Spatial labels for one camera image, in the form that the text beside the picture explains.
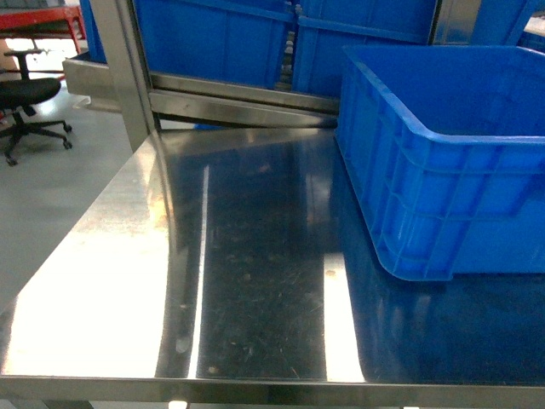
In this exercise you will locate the blue crate on shelf left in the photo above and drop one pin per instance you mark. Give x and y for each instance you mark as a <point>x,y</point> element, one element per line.
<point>239,42</point>

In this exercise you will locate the red metal table frame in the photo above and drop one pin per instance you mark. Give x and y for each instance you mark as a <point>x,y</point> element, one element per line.
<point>54,22</point>

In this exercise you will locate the large blue plastic crate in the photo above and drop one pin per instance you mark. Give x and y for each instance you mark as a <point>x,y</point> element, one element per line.
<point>444,147</point>

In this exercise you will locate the black office chair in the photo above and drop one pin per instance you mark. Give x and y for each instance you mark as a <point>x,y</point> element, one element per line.
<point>25,93</point>

